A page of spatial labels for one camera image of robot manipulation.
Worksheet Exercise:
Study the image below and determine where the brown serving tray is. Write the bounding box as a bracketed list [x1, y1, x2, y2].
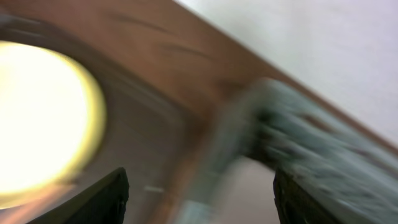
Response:
[0, 15, 193, 224]

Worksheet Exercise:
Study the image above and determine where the grey dishwasher rack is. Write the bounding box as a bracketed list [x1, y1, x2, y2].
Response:
[175, 80, 397, 223]

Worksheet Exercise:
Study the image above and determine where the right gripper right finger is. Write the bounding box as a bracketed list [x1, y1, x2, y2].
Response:
[273, 169, 341, 224]

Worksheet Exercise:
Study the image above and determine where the yellow plate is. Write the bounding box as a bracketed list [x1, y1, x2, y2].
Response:
[1, 41, 106, 208]

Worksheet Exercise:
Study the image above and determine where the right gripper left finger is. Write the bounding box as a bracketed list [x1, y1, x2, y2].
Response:
[28, 167, 129, 224]

